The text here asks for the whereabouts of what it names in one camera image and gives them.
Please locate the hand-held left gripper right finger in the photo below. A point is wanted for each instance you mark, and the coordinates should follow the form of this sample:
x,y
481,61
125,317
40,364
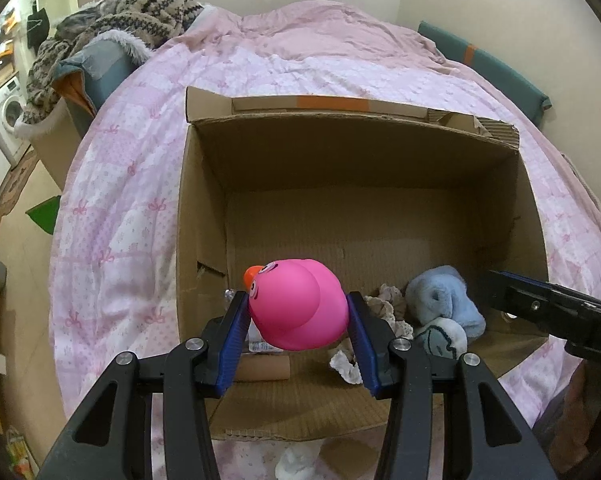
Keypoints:
x,y
363,340

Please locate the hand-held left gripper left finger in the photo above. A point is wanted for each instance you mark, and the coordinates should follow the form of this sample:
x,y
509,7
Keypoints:
x,y
233,340

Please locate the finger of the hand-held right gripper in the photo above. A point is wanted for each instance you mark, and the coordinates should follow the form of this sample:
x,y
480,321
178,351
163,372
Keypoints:
x,y
530,302

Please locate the clear plastic packet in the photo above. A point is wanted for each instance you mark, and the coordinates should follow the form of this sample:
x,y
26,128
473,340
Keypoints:
x,y
258,345

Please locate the white ruffled scrunchie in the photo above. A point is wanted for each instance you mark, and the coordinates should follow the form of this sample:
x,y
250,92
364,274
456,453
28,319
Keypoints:
x,y
348,367

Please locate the beige crochet scrunchie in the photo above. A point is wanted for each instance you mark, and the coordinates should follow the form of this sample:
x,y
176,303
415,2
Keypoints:
x,y
388,305

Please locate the brown cardboard tube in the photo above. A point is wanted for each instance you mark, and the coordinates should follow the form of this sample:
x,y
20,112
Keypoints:
x,y
268,370

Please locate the pink rubber duck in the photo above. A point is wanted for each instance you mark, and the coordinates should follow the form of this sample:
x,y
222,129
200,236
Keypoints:
x,y
300,305

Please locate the white blue fish plush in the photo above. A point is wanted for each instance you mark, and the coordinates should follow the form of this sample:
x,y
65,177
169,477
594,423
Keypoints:
x,y
445,337

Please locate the light blue plush toy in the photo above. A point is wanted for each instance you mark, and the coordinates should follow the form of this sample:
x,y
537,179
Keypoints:
x,y
445,295

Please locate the cardboard box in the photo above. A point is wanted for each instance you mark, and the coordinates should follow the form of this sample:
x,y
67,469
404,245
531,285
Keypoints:
x,y
355,210

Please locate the person's right hand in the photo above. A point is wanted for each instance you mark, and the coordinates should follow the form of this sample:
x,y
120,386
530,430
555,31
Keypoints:
x,y
588,410

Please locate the white cloth bundle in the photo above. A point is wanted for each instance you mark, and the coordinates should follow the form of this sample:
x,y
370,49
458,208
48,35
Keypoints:
x,y
298,462

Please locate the pink patterned quilt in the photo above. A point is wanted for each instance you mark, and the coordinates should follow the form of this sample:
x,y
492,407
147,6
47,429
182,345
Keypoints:
x,y
130,185

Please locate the green plastic bin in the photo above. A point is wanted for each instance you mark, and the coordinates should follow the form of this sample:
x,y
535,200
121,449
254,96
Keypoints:
x,y
45,215

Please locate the teal padded mat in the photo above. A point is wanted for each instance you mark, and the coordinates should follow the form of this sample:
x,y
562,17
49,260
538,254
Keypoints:
x,y
500,72

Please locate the brown doormat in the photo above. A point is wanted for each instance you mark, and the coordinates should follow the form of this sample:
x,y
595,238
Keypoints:
x,y
15,180

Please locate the grey fur-trimmed jacket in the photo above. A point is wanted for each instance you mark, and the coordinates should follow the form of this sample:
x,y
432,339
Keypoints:
x,y
105,60

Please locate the white washing machine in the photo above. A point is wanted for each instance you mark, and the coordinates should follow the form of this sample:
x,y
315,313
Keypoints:
x,y
5,110

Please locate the patterned knit blanket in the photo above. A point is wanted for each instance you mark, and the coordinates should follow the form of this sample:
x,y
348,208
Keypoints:
x,y
130,15

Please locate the black hanging garment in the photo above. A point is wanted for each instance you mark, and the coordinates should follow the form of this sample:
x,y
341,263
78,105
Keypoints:
x,y
37,30

